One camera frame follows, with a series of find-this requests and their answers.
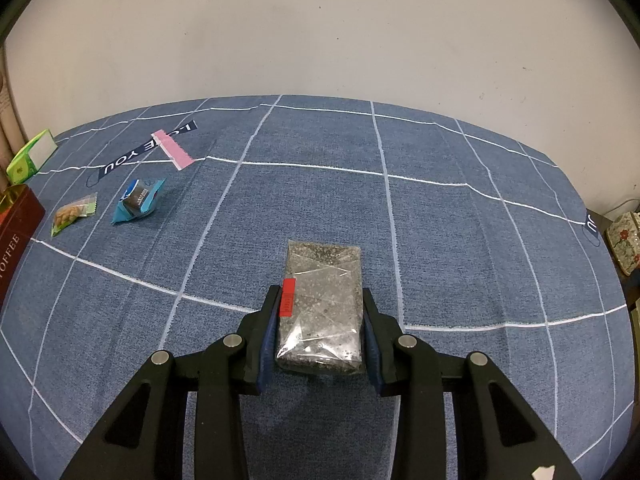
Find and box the gold and red tin box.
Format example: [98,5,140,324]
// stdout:
[0,183,44,302]

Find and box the pink wafer stick wrapper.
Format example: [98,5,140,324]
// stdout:
[152,130,194,171]

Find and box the blue cookie wrapper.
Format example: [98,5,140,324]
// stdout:
[112,179,165,224]

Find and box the floral patterned box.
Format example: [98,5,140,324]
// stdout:
[606,211,640,276]

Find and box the clear black sesame bar pack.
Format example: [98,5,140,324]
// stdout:
[276,240,364,375]

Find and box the green tissue pack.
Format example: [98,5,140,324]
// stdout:
[6,129,58,185]

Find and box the small green nut packet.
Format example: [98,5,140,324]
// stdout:
[50,193,98,237]

